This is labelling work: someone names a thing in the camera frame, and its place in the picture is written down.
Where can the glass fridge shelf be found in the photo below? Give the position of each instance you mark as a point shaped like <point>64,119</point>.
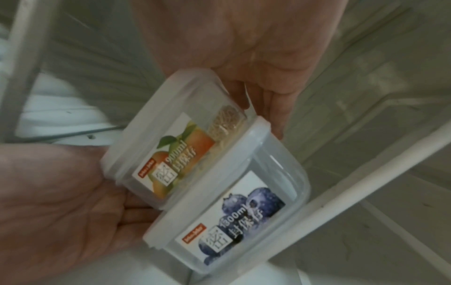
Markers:
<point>53,136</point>

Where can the clear container orange fruit label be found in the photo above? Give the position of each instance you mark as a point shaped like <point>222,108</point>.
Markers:
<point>169,111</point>

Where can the person's left hand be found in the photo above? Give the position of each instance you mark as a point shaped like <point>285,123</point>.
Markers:
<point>53,208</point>

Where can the person's right hand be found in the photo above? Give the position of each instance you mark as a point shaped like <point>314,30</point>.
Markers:
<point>253,41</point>

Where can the white fridge shelf rail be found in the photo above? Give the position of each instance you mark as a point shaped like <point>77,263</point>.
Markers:
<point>370,175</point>

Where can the clear container blueberry label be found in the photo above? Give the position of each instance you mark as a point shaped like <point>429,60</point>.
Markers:
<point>260,178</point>

